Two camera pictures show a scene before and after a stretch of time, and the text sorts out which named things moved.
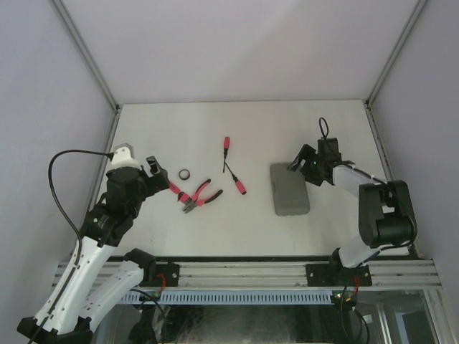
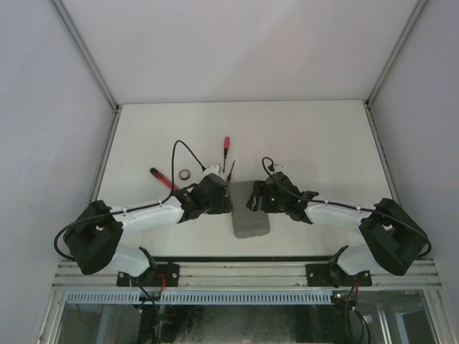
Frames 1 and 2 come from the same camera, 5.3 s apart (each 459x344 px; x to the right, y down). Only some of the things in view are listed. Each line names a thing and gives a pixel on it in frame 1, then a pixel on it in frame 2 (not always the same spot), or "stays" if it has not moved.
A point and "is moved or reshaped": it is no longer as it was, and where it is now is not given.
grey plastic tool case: x=290 y=190 is moved or reshaped
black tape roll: x=184 y=174 stays
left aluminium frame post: x=111 y=135 stays
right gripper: x=306 y=153 → x=261 y=190
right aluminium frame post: x=375 y=123 stays
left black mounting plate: x=171 y=271 stays
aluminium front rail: x=295 y=275 stays
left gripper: x=156 y=183 → x=224 y=205
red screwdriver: x=226 y=145 stays
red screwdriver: x=238 y=183 → x=229 y=178
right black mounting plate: x=323 y=275 stays
